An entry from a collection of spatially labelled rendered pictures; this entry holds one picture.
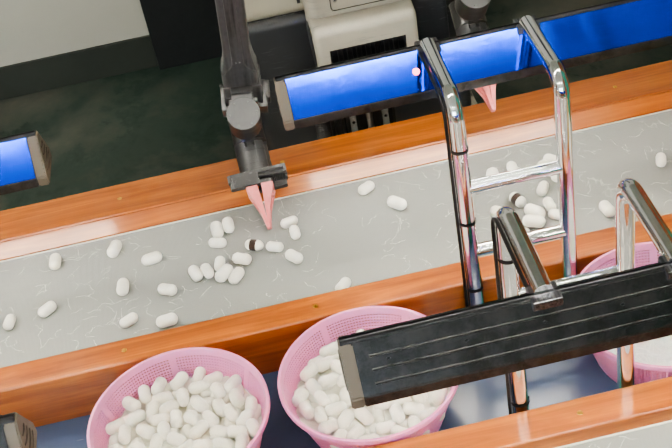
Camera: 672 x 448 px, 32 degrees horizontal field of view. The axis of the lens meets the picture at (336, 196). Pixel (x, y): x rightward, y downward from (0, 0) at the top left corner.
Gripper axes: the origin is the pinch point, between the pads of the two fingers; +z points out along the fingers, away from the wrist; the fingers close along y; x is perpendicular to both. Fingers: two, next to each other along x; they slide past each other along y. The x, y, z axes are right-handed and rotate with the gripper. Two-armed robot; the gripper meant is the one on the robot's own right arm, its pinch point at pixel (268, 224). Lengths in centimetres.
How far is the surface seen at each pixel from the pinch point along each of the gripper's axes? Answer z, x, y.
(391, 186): -2.6, 4.6, 22.5
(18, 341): 11.0, -6.7, -43.6
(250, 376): 26.9, -21.0, -7.3
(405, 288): 18.8, -15.8, 18.7
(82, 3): -126, 162, -46
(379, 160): -8.3, 6.8, 21.8
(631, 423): 47, -37, 42
